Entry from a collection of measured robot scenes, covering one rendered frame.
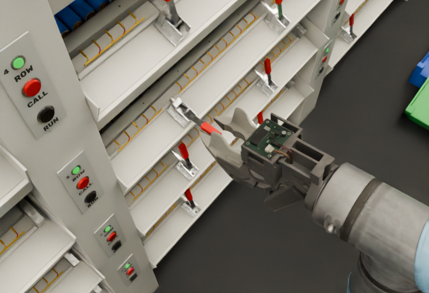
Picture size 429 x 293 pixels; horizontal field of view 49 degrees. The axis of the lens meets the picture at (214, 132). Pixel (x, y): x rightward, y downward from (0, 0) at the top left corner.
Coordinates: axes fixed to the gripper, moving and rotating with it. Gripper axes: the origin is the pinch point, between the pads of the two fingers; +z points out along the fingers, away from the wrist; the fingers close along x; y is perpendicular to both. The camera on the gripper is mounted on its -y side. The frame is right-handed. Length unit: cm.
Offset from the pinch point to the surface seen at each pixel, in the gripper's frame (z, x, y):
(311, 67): 9, -45, -28
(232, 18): 10.9, -18.9, 4.5
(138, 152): 7.4, 9.7, -0.4
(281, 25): 5.1, -25.6, 0.9
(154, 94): 10.3, 1.9, 4.1
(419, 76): -7, -81, -54
